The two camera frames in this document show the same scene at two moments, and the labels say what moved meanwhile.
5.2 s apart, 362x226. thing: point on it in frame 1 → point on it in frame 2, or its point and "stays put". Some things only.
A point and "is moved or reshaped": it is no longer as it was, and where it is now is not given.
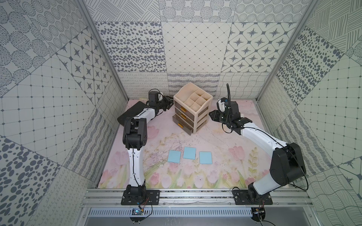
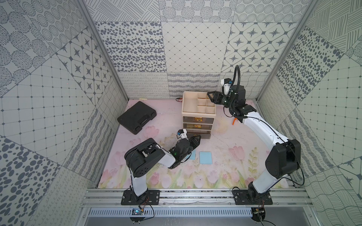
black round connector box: (259, 213) stays put
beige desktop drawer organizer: (191, 107) is moved or reshaped
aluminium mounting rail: (98, 197) stays put
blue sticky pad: (189, 153) stays put
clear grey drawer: (184, 117) → (197, 126)
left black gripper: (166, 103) → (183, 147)
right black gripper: (215, 114) → (215, 94)
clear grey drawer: (183, 125) → (203, 136)
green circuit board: (137, 211) stays put
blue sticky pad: (205, 157) stays put
